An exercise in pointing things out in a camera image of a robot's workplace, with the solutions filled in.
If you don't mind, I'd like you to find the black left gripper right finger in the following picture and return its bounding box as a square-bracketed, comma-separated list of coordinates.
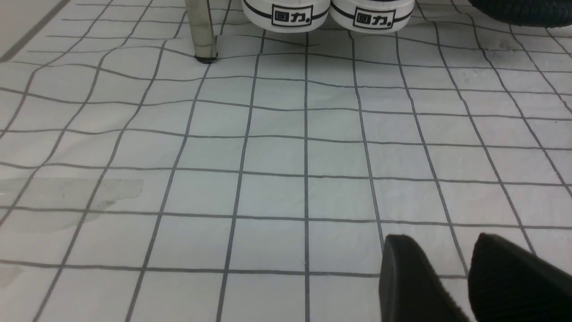
[468, 233, 572, 322]

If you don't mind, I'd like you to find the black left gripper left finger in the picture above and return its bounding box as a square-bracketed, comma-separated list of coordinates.
[379, 234, 470, 322]

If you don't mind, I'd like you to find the metal shoe rack leg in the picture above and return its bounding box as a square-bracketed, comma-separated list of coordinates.
[185, 0, 217, 64]

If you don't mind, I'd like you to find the dark knitted shoe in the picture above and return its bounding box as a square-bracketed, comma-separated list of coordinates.
[469, 0, 572, 28]

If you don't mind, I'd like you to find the white grid-pattern floor cloth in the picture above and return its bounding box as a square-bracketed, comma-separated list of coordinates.
[0, 0, 572, 322]

